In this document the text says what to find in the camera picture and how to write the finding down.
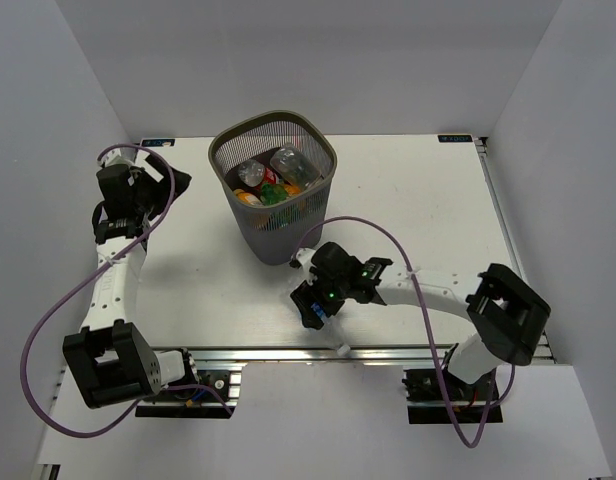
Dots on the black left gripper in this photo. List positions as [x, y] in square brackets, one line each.
[163, 188]

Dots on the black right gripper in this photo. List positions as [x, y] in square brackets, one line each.
[304, 296]

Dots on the orange juice bottle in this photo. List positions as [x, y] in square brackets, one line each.
[247, 197]

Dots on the blue label bottle front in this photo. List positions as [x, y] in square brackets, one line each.
[332, 333]

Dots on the red cap clear bottle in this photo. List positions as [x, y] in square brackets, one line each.
[255, 174]

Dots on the green crushed bottle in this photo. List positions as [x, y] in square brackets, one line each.
[272, 194]

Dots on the clear bottle silver cap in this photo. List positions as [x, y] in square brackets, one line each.
[295, 168]

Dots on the orange textured bottle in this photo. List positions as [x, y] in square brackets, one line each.
[291, 190]

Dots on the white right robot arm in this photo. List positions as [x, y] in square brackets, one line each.
[508, 315]

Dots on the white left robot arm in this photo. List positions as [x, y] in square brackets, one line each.
[109, 359]

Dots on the grey mesh waste bin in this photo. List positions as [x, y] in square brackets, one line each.
[273, 232]

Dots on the blue table label left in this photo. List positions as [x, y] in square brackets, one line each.
[158, 142]

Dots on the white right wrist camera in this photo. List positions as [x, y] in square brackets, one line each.
[302, 259]

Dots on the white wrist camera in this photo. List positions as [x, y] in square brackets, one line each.
[302, 259]
[129, 157]

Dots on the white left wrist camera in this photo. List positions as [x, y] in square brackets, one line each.
[129, 157]

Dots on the aluminium table front rail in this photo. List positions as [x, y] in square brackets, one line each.
[311, 355]

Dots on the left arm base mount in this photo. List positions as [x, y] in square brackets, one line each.
[216, 400]

